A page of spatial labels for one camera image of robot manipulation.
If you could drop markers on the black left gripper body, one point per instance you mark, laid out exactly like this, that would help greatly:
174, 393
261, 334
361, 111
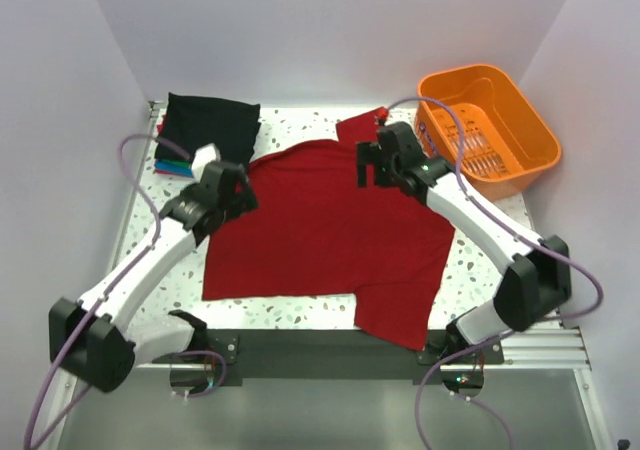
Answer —
229, 210

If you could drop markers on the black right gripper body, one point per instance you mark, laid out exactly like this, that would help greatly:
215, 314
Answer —
384, 173

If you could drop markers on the red t shirt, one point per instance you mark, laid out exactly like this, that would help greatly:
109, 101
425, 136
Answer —
316, 232

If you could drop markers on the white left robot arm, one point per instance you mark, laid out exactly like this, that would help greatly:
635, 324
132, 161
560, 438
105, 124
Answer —
93, 338

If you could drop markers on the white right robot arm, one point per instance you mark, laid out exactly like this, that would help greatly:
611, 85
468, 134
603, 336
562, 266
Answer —
535, 275

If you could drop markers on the blue folded t shirt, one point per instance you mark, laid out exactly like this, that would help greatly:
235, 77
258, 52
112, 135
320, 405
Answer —
181, 175

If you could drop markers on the green folded t shirt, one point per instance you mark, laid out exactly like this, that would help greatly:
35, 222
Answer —
173, 166

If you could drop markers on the orange plastic basket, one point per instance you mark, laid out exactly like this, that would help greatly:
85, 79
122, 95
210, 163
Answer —
506, 143

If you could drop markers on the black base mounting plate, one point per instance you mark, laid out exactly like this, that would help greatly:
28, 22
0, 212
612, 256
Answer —
319, 355

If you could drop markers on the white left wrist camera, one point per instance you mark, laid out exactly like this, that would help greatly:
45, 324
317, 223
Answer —
202, 157

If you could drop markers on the aluminium left frame rail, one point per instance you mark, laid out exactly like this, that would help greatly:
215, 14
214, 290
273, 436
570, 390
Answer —
132, 173

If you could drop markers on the aluminium frame rail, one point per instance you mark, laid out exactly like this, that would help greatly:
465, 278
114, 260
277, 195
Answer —
132, 173
546, 348

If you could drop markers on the aluminium front frame rail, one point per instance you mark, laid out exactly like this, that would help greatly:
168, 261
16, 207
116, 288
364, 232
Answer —
546, 348

